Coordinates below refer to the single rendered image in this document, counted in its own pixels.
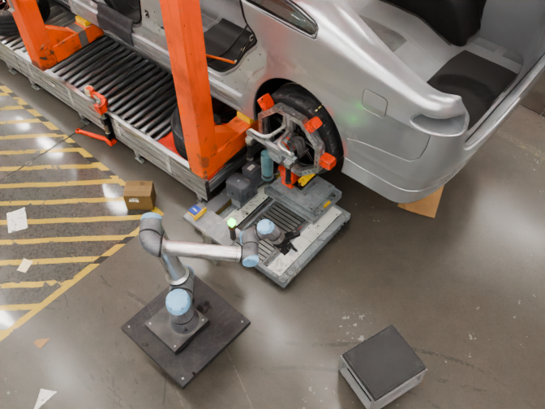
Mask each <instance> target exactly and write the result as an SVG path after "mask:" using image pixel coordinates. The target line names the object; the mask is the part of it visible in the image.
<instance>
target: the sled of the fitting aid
mask: <svg viewBox="0 0 545 409"><path fill-rule="evenodd" d="M280 176H281V174H278V175H277V177H276V178H275V179H274V180H273V181H272V182H270V183H269V184H268V185H267V186H266V187H265V188H264V194H266V195H267V196H269V197H271V198H273V199H274V200H275V201H277V202H278V203H280V204H281V205H283V206H285V207H286V208H287V209H289V210H291V211H292V212H294V213H296V214H297V215H299V216H300V217H302V218H303V219H305V220H306V221H308V222H310V223H311V224H312V225H315V224H316V223H317V222H318V221H319V220H320V219H321V218H322V217H323V216H324V215H325V214H326V213H327V212H328V211H329V210H330V209H331V208H332V207H333V206H334V205H335V204H336V203H337V202H338V201H339V200H340V199H341V191H340V190H338V189H337V188H335V190H334V191H333V192H332V193H331V194H330V195H329V196H328V197H327V198H326V199H325V200H324V201H323V202H322V203H321V204H320V205H319V206H318V207H317V208H315V209H314V210H313V211H312V212H310V211H308V210H307V209H305V208H303V207H302V206H301V205H299V204H297V203H295V202H294V201H292V200H291V199H290V198H288V197H286V196H284V195H283V194H281V193H280V192H278V191H277V190H275V189H274V188H272V183H273V182H274V181H276V180H277V179H278V178H279V177H280Z"/></svg>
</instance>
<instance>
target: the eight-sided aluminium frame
mask: <svg viewBox="0 0 545 409"><path fill-rule="evenodd" d="M275 113H278V114H281V115H283V116H285V117H287V118H288V119H290V120H292V121H293V122H295V123H297V124H298V125H299V126H300V127H301V128H302V130H303V131H304V133H305V134H306V136H307V138H308V139H309V141H310V142H311V144H312V145H313V147H314V148H315V159H314V165H311V166H305V167H302V166H300V165H299V164H296V165H294V166H293V167H292V168H291V172H293V173H295V174H296V175H298V176H299V177H300V176H304V175H308V174H314V173H318V172H319V171H320V170H322V169H323V167H322V166H320V165H319V162H320V157H321V156H322V155H323V154H324V150H325V144H324V142H323V141H322V139H321V138H320V136H319V135H318V133H317V131H313V132H312V133H311V134H310V133H309V132H308V131H307V129H306V128H305V127H304V125H305V124H306V123H307V122H309V121H310V120H309V119H308V117H307V116H305V115H304V114H301V113H299V112H298V111H296V110H294V109H292V108H290V107H288V106H287V105H285V104H284V103H281V102H280V103H277V104H276V105H274V106H272V107H271V108H270V109H269V110H265V111H263V110H262V111H261V112H260V113H258V124H259V133H260V134H263V135H267V134H268V116H269V115H271V114H275ZM286 159H287V158H286ZM286 159H284V160H282V161H281V162H277V164H280V165H282V166H284V161H285V160H286Z"/></svg>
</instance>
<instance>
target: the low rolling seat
mask: <svg viewBox="0 0 545 409"><path fill-rule="evenodd" d="M426 371H427V369H426V365H425V364H424V362H423V361H422V360H421V359H420V358H419V357H418V355H417V354H416V353H415V352H414V350H413V349H412V348H411V347H410V345H409V344H408V343H407V341H406V340H405V339H404V338H403V337H402V336H401V335H400V333H399V332H398V331H397V329H396V328H395V327H394V326H393V325H389V326H388V327H386V328H384V329H382V330H381V331H380V332H378V333H376V334H374V335H372V336H371V337H369V338H368V339H366V340H364V341H363V342H361V343H359V344H358V345H356V346H355V347H352V348H350V349H349V350H348V351H346V352H344V353H343V354H342V355H341V359H340V364H339V374H340V375H341V376H342V377H344V378H345V379H346V380H347V382H348V383H349V384H350V386H351V388H352V389H353V391H354V392H355V393H356V394H357V396H358V397H359V399H360V400H361V402H362V403H363V405H364V406H365V408H366V409H380V408H382V407H384V406H385V405H387V404H389V403H390V402H392V401H393V400H394V399H396V398H398V397H399V396H401V395H402V394H404V393H405V392H407V391H408V390H410V389H412V388H413V387H415V386H416V385H417V384H418V383H421V381H422V379H423V376H424V374H425V372H426Z"/></svg>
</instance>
